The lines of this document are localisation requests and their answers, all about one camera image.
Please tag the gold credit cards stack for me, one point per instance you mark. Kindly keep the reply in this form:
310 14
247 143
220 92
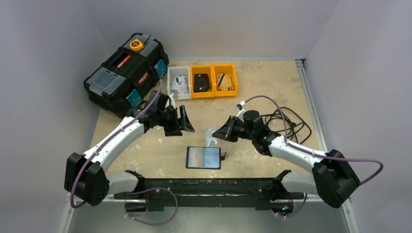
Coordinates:
225 84

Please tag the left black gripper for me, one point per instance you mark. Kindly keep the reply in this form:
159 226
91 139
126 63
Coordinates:
174 130

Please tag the middle yellow plastic bin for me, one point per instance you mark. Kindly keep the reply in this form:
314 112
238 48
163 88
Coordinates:
199 70

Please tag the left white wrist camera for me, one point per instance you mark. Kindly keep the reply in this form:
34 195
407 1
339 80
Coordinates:
173 98

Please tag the right yellow plastic bin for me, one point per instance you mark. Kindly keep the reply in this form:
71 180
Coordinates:
226 80

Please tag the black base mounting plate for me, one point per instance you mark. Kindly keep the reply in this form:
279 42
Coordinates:
258 193

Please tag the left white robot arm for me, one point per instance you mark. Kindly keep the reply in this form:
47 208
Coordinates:
85 175

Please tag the black leather card holder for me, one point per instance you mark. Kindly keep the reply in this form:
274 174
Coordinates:
204 157

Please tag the gold credit card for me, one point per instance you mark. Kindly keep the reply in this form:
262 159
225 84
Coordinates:
222 81

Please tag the yellow plastic bin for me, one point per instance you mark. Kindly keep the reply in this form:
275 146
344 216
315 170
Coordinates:
226 80
199 70

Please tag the white plastic bin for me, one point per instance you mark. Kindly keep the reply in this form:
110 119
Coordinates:
179 71

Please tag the black plastic toolbox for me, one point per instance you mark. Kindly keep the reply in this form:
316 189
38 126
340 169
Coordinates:
126 77

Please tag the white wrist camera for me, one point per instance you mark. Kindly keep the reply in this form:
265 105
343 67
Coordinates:
173 98
241 109

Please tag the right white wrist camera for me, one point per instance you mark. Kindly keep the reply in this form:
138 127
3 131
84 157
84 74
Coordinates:
241 109

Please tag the silver credit cards stack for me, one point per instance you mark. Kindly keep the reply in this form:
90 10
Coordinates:
179 85

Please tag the yellow tape measure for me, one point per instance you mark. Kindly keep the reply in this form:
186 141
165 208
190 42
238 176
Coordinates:
136 45

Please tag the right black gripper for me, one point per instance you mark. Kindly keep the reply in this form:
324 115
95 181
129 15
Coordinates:
231 129

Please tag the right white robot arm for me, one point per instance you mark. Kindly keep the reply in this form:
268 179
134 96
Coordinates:
329 175

